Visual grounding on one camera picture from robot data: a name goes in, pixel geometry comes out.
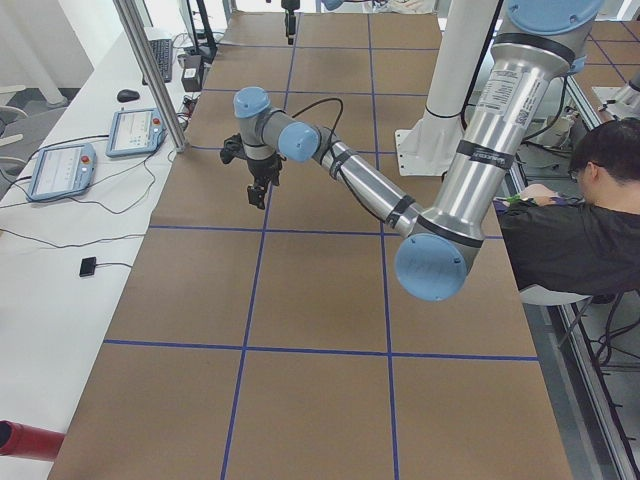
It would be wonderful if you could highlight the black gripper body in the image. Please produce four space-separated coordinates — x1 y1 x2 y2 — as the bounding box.
247 153 285 187

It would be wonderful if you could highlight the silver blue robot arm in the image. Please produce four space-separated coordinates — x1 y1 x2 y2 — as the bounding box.
233 1 601 301

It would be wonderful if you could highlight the black power adapter box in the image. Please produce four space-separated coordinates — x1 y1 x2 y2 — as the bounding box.
181 55 204 93

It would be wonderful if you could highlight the far blue teach pendant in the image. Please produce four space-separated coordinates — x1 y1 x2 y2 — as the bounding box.
105 108 165 158

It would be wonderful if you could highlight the blue teach pendant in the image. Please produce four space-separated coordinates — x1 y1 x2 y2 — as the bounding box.
27 143 97 202
105 108 165 158

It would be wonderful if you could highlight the black computer mouse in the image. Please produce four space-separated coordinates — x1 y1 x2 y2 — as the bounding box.
116 89 140 103

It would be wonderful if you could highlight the black keyboard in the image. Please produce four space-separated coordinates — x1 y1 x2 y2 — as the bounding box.
148 38 173 83

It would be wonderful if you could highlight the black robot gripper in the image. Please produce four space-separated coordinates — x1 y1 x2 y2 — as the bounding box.
280 0 300 45

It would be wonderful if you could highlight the small black square device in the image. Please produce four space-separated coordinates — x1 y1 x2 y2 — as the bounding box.
79 256 97 278

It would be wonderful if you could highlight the near blue teach pendant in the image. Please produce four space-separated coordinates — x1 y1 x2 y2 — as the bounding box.
27 143 97 202

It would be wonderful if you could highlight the person in black shirt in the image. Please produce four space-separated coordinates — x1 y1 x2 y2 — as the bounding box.
497 118 639 295

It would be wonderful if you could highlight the red cylinder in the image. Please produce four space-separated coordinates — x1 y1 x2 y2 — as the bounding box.
1 420 65 461

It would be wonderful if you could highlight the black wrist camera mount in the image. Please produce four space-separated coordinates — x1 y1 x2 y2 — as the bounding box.
220 133 247 165

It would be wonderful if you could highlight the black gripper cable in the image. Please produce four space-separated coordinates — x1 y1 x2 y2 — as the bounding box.
285 97 401 236

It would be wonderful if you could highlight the aluminium frame post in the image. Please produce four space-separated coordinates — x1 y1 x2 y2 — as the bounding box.
113 0 187 153

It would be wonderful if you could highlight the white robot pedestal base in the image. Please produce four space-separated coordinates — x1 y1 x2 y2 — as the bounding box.
395 0 502 176

